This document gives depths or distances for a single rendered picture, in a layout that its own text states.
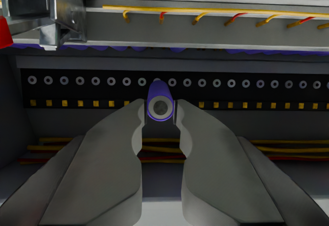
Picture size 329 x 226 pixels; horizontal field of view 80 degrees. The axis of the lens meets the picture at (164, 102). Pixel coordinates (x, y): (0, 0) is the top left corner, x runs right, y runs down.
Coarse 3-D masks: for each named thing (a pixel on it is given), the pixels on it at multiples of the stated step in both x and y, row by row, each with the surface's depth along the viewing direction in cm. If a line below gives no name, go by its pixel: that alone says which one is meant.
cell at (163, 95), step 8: (160, 80) 18; (152, 88) 15; (160, 88) 14; (168, 88) 17; (152, 96) 12; (160, 96) 12; (168, 96) 12; (152, 104) 12; (160, 104) 12; (168, 104) 12; (152, 112) 13; (160, 112) 12; (168, 112) 13; (160, 120) 13
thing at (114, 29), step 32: (0, 0) 10; (32, 32) 12; (96, 32) 12; (128, 32) 12; (160, 32) 12; (192, 32) 12; (224, 32) 13; (256, 32) 13; (288, 32) 13; (320, 32) 13
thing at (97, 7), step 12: (96, 0) 11; (108, 0) 11; (120, 0) 11; (132, 0) 11; (144, 0) 12; (156, 0) 12; (168, 0) 12; (120, 12) 12; (132, 12) 12; (144, 12) 12; (156, 12) 12; (168, 12) 12; (180, 12) 12; (192, 12) 12; (312, 12) 12; (324, 12) 12
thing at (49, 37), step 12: (36, 12) 8; (48, 12) 9; (0, 24) 5; (12, 24) 6; (24, 24) 6; (36, 24) 7; (48, 24) 8; (0, 36) 5; (48, 36) 9; (0, 48) 5
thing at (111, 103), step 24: (24, 72) 26; (48, 72) 26; (72, 72) 26; (96, 72) 26; (120, 72) 26; (144, 72) 27; (168, 72) 27; (192, 72) 27; (216, 72) 27; (24, 96) 26; (48, 96) 26; (72, 96) 27; (96, 96) 27; (120, 96) 27; (144, 96) 27; (192, 96) 27; (216, 96) 28; (240, 96) 28; (264, 96) 28; (288, 96) 28; (312, 96) 28
